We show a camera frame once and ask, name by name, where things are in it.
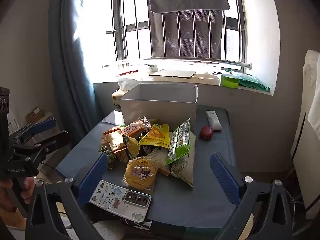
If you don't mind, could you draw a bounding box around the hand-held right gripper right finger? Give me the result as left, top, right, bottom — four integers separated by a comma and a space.
209, 152, 294, 240

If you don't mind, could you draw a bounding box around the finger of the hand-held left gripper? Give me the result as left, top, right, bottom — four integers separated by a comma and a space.
10, 118, 57, 143
14, 131, 71, 160

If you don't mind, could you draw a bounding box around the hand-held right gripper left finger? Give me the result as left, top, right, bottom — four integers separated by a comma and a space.
25, 152, 109, 240

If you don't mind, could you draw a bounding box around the pale green chips packet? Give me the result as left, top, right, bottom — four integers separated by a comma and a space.
171, 130, 197, 188

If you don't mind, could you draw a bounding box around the brown orange snack packet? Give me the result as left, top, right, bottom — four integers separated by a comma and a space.
102, 126, 127, 153

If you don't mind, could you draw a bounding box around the round yellow pastry packet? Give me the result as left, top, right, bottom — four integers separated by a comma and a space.
123, 156, 160, 190

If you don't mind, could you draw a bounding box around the yellow green pastry packet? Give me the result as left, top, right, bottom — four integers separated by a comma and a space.
122, 134, 140, 159

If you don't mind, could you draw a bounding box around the green white packet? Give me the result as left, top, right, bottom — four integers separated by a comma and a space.
166, 117, 192, 166

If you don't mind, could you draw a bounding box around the clear orange cake packet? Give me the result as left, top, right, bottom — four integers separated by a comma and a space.
121, 116, 152, 138

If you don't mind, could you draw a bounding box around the yellow snack pouch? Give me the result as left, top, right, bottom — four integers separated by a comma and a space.
139, 124, 171, 149

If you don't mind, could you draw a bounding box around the grey storage box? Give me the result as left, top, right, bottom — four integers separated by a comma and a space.
119, 83, 198, 131

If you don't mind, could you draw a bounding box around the person's left hand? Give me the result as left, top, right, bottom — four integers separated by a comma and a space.
0, 177, 35, 212

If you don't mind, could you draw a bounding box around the cardboard box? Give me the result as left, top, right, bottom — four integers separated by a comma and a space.
25, 107, 63, 137

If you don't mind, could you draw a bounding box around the small green wrapped snack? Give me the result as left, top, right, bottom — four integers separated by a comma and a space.
99, 145, 116, 171

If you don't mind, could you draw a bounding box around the phone with cartoon case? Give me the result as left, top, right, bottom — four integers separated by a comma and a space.
89, 179, 152, 223

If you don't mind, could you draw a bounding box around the small red object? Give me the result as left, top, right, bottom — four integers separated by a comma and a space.
199, 126, 214, 141

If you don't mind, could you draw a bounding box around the white remote control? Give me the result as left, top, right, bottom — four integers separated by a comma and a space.
206, 110, 223, 131

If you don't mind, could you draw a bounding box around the blue grey curtain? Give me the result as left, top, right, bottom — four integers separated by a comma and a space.
48, 0, 101, 140

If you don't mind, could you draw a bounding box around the tissue pack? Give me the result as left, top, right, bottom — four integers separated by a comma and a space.
112, 77, 138, 107

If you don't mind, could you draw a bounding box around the green box on sill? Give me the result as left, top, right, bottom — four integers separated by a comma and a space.
220, 73, 239, 89

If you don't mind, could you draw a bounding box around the green plastic bag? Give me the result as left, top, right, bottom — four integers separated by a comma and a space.
225, 69, 271, 92

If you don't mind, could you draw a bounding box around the grey cardboard sheet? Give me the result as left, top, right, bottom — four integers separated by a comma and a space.
149, 69, 197, 79

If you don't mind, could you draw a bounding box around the white towel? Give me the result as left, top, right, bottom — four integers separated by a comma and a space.
307, 54, 320, 130

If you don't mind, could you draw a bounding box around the window security grille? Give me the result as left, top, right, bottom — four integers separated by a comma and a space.
94, 0, 247, 64

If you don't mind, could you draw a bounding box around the grey mesh cloth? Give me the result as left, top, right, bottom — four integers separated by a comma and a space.
149, 8, 223, 59

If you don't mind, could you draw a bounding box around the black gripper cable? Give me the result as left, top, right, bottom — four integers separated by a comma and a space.
37, 162, 66, 179

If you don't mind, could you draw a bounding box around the steel window rail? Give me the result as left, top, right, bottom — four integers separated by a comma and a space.
142, 57, 253, 70

